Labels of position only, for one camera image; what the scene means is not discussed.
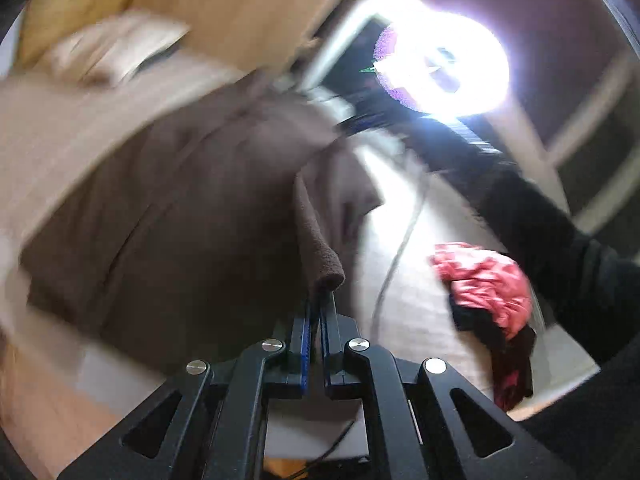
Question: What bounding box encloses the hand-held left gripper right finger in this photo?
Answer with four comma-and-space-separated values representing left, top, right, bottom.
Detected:
320, 292, 581, 480

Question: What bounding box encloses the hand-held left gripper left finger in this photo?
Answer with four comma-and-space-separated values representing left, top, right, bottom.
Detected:
57, 300, 316, 480

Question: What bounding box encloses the brown garment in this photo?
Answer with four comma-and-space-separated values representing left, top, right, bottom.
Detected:
20, 72, 386, 361

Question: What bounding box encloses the beige plaid blanket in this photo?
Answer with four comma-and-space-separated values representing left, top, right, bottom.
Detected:
0, 60, 551, 396

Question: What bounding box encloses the pink garment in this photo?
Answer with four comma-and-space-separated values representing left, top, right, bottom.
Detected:
427, 242, 536, 411

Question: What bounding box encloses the black garment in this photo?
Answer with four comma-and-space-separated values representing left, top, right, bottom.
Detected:
447, 295, 538, 411

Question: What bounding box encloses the light wooden board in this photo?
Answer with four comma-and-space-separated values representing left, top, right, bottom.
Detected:
125, 0, 371, 76

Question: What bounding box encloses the person's black clothing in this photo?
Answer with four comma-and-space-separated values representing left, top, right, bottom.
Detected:
520, 370, 640, 480

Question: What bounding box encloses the white knit sweater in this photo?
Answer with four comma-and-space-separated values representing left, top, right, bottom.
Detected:
45, 12, 191, 86

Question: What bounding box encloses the knotty pine wood panel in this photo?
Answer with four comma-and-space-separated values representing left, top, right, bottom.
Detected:
20, 0, 151, 66

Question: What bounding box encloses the thin gripper cable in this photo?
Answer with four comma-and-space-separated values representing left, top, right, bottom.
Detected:
299, 419, 357, 472
372, 180, 432, 352

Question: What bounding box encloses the ring light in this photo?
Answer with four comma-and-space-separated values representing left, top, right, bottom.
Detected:
372, 0, 511, 116

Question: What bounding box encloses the white window frame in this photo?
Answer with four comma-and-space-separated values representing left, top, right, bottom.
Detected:
300, 0, 640, 241

